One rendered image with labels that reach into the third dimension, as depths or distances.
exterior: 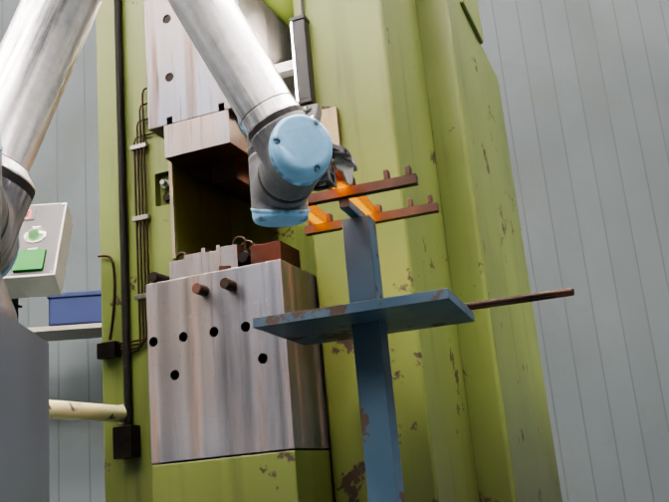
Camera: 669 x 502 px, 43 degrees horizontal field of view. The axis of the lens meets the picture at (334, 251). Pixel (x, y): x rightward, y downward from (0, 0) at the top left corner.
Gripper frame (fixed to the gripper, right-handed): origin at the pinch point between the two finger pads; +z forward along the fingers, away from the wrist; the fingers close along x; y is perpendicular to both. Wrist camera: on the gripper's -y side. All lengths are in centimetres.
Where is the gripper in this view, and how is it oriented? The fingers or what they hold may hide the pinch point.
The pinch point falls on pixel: (330, 169)
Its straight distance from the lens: 170.1
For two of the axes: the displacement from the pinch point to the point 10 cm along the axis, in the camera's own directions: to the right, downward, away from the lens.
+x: 9.5, -1.6, -2.6
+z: 2.9, 2.3, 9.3
